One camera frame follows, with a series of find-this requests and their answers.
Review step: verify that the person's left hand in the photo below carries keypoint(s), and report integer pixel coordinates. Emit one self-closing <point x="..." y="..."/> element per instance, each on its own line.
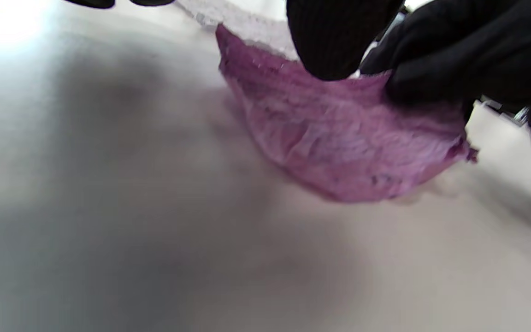
<point x="339" y="37"/>

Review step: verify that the white paper invoice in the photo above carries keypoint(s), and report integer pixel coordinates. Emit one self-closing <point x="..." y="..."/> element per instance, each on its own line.
<point x="247" y="23"/>

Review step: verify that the pink paper invoice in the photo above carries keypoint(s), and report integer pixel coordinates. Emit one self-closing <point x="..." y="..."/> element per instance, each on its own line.
<point x="339" y="138"/>

